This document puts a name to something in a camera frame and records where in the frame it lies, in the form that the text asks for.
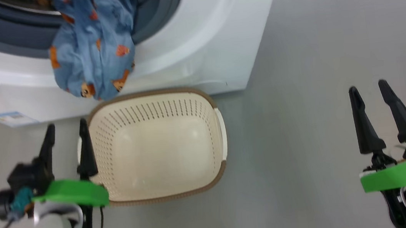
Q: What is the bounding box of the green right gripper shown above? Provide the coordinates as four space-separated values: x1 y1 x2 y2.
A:
347 76 406 194

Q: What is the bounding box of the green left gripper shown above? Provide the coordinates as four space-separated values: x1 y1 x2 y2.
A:
22 116 111 216

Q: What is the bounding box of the blue bear print garment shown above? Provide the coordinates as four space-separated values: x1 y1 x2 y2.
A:
42 0 148 107

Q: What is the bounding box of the white front-load washing machine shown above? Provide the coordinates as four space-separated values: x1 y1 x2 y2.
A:
0 0 298 129

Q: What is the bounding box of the blue energy label sticker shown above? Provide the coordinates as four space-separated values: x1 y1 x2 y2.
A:
0 108 39 129

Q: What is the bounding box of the cream perforated laundry basket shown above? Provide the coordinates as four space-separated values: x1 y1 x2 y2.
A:
70 82 234 212

